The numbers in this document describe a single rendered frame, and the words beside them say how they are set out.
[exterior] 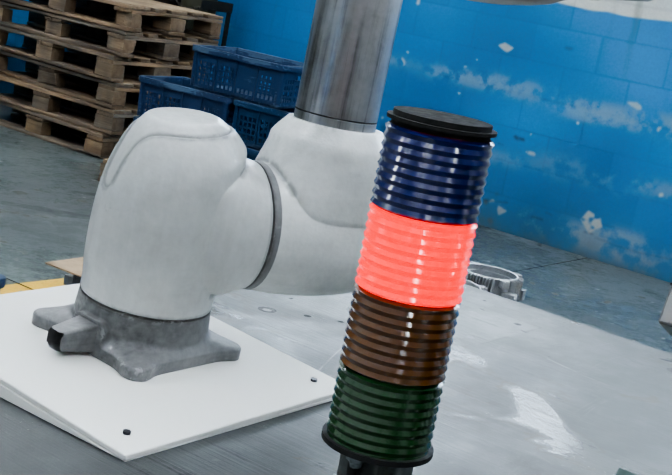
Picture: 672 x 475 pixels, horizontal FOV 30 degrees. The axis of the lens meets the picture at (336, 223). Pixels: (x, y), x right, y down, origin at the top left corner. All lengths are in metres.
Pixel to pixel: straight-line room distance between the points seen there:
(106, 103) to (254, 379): 5.88
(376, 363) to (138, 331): 0.75
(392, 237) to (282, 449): 0.67
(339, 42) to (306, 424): 0.43
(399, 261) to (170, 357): 0.78
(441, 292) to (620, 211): 6.36
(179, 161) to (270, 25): 6.94
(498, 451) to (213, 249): 0.39
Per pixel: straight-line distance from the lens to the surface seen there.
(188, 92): 6.53
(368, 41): 1.46
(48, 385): 1.33
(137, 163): 1.37
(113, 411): 1.30
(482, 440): 1.45
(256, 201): 1.40
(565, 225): 7.16
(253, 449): 1.29
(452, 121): 0.66
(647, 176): 6.96
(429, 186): 0.65
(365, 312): 0.67
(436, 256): 0.66
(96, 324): 1.41
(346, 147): 1.44
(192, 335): 1.43
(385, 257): 0.66
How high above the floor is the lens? 1.28
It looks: 11 degrees down
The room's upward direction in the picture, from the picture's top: 11 degrees clockwise
